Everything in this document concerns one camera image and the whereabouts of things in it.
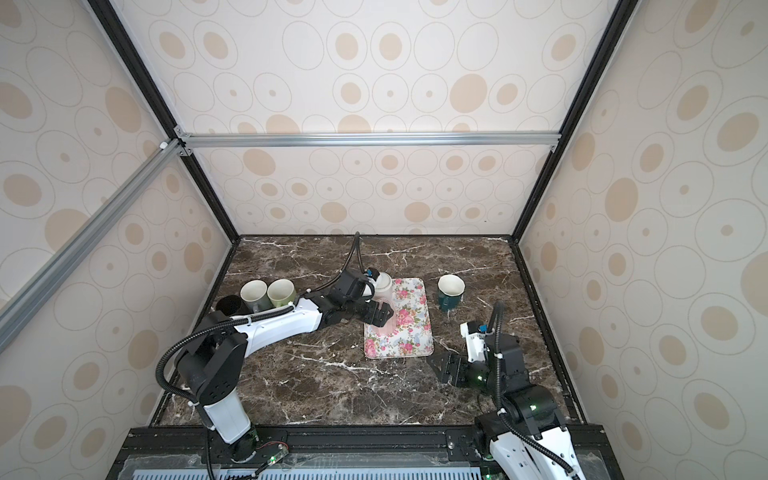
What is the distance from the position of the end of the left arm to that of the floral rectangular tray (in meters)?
0.14

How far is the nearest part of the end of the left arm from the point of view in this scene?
0.70 m

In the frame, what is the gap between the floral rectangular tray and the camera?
914mm
